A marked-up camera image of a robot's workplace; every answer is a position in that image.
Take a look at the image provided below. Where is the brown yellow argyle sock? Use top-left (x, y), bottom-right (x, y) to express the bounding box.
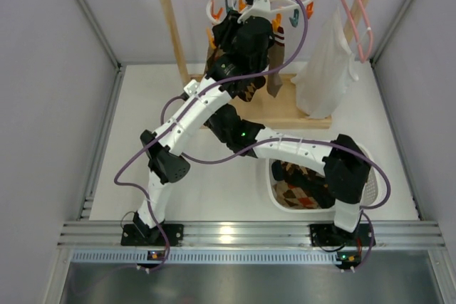
top-left (281, 162), bottom-right (335, 209)
top-left (237, 78), bottom-right (266, 103)

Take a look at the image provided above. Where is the striped cuff brown sock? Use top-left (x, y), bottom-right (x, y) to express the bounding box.
top-left (266, 26), bottom-right (285, 98)

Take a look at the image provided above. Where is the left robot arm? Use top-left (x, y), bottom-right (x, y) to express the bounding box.
top-left (133, 11), bottom-right (274, 241)

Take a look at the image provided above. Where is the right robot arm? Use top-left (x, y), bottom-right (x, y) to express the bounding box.
top-left (205, 105), bottom-right (371, 239)

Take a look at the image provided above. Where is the pink plastic hanger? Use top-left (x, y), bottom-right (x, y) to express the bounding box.
top-left (340, 0), bottom-right (374, 63)

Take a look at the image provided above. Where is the white plastic bag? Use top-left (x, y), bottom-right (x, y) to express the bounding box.
top-left (291, 10), bottom-right (358, 119)

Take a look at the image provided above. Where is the navy sock in basket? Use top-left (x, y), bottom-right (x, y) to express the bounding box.
top-left (271, 160), bottom-right (284, 182)

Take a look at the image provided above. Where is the brown yellow argyle sock in basket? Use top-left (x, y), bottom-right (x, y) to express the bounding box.
top-left (281, 162), bottom-right (335, 209)

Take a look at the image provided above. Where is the orange beige argyle sock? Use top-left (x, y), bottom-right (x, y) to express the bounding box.
top-left (272, 182), bottom-right (321, 210)

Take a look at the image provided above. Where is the white plastic basket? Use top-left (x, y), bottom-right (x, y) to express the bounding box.
top-left (266, 159), bottom-right (386, 214)

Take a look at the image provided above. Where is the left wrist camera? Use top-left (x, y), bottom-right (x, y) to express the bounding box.
top-left (237, 0), bottom-right (271, 23)

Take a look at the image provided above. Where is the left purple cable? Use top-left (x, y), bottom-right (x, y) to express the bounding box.
top-left (113, 0), bottom-right (309, 273)

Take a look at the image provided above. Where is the aluminium mounting rail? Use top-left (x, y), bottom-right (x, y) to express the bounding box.
top-left (58, 221), bottom-right (445, 266)

